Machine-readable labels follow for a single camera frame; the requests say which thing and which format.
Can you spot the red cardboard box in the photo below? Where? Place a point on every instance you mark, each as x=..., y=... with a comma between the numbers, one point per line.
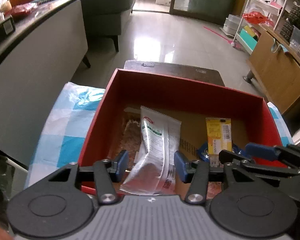
x=191, y=102

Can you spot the red plastic bag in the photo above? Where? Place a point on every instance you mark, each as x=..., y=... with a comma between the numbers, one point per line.
x=256, y=17

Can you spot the dark wooden stool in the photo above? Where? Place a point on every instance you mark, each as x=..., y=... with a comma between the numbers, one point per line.
x=177, y=70

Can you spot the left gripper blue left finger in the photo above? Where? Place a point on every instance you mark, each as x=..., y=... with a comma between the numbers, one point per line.
x=116, y=168

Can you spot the blue small snack packet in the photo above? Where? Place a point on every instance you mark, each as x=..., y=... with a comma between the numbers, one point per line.
x=203, y=154

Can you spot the brown cardboard box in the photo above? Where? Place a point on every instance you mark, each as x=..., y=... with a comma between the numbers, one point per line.
x=277, y=71

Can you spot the blue white checkered tablecloth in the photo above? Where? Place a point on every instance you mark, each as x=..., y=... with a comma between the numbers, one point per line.
x=67, y=125

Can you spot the yellow snack packet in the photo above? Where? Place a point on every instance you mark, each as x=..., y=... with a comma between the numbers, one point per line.
x=218, y=138

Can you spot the grey coffee table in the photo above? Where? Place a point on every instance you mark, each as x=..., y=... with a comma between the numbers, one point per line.
x=36, y=61

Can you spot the silver white snack packet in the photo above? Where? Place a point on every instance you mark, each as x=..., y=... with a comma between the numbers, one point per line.
x=154, y=171

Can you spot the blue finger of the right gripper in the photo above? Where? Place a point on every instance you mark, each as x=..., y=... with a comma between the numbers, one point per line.
x=262, y=151

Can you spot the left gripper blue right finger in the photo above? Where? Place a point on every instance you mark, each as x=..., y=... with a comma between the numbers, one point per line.
x=184, y=167

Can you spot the black flat box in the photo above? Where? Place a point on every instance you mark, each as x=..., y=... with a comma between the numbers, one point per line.
x=7, y=27

